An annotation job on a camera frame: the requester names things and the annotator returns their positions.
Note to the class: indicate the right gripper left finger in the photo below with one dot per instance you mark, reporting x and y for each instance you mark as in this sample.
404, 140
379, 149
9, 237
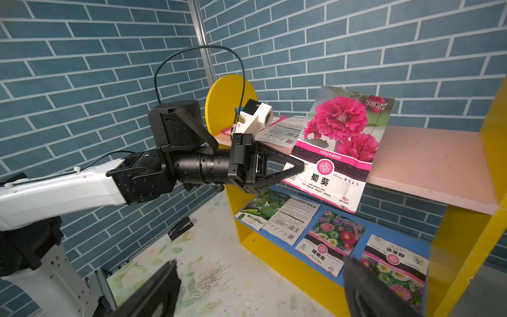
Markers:
158, 296

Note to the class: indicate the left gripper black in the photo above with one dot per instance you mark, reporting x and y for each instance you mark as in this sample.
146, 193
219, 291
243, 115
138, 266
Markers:
247, 168

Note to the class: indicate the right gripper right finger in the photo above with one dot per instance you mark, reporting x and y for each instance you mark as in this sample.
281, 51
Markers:
366, 295

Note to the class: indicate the white text seed packet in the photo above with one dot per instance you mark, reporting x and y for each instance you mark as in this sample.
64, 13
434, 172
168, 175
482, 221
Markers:
284, 133

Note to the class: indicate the magenta hollyhock seed packet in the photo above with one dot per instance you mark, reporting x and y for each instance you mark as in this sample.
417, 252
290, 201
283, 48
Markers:
338, 144

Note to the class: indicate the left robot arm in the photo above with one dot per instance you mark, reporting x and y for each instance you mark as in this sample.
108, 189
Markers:
32, 254

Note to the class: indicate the red zinnia seed packet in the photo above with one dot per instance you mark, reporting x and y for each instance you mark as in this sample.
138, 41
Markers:
403, 271

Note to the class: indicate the green gourd seed packet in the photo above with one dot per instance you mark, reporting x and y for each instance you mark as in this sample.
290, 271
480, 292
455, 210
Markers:
265, 205

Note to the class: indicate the white text packet lower shelf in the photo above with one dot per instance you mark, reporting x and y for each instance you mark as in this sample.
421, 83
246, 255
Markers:
289, 222

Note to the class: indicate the mixed flower seed packet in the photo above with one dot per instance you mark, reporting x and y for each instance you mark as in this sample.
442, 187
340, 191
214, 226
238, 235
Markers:
330, 240

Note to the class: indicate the yellow shelf with pink board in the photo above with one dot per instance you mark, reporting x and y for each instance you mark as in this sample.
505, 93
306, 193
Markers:
440, 174

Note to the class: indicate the floral table mat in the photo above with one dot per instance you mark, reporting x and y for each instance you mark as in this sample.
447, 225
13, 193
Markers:
219, 277

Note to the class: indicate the small black device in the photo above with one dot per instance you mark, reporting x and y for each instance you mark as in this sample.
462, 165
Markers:
182, 226

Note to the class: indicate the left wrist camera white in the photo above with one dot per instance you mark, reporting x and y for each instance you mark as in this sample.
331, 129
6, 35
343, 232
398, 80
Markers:
254, 112

